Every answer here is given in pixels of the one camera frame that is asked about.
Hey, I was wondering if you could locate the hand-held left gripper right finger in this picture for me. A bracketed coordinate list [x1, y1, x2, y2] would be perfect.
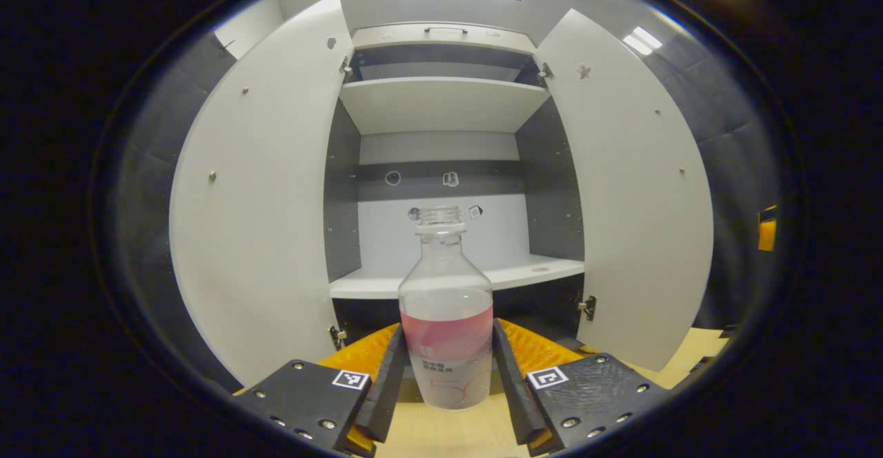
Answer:
[491, 318, 671, 457]

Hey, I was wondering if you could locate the grey cabinet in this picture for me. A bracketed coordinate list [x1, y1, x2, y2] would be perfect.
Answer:
[324, 22, 587, 348]

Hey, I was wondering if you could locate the small ceiling light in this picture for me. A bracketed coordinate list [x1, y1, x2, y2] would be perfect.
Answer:
[622, 26, 663, 57]

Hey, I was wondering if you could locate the clear bottle with pink label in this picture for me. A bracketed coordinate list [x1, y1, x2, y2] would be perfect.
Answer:
[399, 206, 495, 410]

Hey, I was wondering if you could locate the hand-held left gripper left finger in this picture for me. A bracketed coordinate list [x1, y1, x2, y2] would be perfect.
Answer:
[235, 322, 408, 457]

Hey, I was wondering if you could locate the grey cabinet door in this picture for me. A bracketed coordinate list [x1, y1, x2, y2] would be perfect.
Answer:
[533, 8, 715, 372]
[169, 0, 355, 386]

